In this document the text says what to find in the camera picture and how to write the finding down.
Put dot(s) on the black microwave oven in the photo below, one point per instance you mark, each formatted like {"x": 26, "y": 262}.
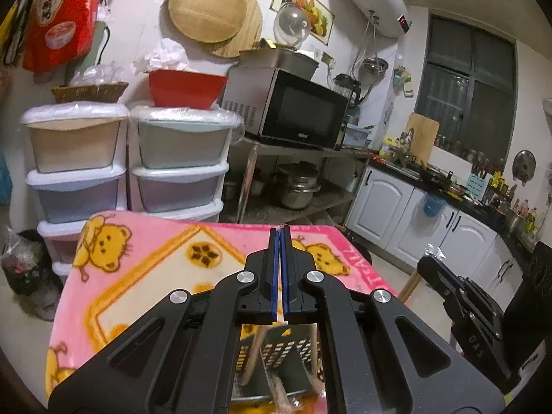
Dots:
{"x": 297, "y": 112}

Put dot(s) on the clear plastic bag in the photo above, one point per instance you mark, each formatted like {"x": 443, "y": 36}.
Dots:
{"x": 97, "y": 75}

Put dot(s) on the hanging metal colander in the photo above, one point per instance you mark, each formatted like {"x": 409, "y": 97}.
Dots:
{"x": 375, "y": 65}

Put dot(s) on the dark framed window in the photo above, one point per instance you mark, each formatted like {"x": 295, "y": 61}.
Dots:
{"x": 470, "y": 95}

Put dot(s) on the red plastic basin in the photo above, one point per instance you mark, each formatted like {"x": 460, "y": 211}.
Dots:
{"x": 185, "y": 88}

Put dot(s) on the glass pot lid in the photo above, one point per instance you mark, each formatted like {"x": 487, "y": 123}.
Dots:
{"x": 291, "y": 23}

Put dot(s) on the left plastic drawer tower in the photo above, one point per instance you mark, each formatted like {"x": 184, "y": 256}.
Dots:
{"x": 73, "y": 146}

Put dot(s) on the pink bear printed blanket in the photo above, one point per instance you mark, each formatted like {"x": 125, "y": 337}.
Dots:
{"x": 129, "y": 293}

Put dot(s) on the black frying pan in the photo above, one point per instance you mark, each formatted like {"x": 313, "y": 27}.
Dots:
{"x": 435, "y": 177}

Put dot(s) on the black garbage bag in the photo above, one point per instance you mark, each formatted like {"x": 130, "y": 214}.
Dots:
{"x": 30, "y": 263}

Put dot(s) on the plastic drawer tower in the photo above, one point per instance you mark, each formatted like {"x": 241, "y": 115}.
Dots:
{"x": 181, "y": 146}
{"x": 73, "y": 146}

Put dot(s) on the light blue plastic box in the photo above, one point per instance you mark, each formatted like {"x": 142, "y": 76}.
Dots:
{"x": 358, "y": 136}

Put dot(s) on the food picture on wall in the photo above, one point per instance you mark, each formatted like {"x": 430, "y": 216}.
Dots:
{"x": 321, "y": 17}

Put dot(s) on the metal shelf rack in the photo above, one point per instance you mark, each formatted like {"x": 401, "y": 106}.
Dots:
{"x": 336, "y": 194}

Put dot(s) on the wooden cutting board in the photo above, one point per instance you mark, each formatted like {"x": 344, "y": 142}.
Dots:
{"x": 425, "y": 133}

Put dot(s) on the right plastic drawer tower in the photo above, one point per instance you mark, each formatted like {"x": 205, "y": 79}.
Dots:
{"x": 181, "y": 146}

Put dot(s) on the red printed bag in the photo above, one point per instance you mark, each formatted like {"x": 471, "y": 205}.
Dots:
{"x": 60, "y": 13}

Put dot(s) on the metal tray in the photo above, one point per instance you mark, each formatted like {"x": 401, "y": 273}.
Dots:
{"x": 280, "y": 60}

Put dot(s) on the row of condiment bottles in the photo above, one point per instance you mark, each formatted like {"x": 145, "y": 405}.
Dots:
{"x": 522, "y": 215}

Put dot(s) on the round bamboo tray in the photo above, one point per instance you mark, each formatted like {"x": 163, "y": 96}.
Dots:
{"x": 252, "y": 30}
{"x": 202, "y": 6}

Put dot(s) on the white kitchen cabinets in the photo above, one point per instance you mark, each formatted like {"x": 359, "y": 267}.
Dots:
{"x": 388, "y": 211}

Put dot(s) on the wicker basket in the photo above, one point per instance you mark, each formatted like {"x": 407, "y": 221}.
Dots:
{"x": 86, "y": 93}

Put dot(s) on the light blue knife block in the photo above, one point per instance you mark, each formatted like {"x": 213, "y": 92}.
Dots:
{"x": 478, "y": 185}

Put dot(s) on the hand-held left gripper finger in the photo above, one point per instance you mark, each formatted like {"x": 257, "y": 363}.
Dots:
{"x": 274, "y": 276}
{"x": 285, "y": 276}

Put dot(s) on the stainless steel pot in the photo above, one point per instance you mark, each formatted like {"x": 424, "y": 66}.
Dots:
{"x": 297, "y": 189}

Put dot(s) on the black chair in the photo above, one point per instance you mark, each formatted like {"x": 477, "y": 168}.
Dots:
{"x": 539, "y": 276}

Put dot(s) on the green perforated utensil holder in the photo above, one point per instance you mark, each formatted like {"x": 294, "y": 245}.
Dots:
{"x": 284, "y": 349}

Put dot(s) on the black blender jug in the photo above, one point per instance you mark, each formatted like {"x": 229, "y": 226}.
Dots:
{"x": 347, "y": 90}

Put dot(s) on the metal pan lid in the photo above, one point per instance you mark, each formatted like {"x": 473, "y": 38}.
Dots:
{"x": 525, "y": 167}

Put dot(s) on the white plastic bag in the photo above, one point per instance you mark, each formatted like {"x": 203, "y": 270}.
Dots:
{"x": 161, "y": 56}

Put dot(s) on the blue plastic bag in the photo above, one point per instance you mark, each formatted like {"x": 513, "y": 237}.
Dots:
{"x": 4, "y": 181}

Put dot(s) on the thick wooden stick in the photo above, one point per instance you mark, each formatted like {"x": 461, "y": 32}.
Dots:
{"x": 254, "y": 353}

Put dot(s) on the wooden leg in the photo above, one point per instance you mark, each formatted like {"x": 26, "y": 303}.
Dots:
{"x": 409, "y": 287}

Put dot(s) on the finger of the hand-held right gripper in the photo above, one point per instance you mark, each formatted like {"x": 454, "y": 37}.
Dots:
{"x": 450, "y": 297}
{"x": 435, "y": 267}

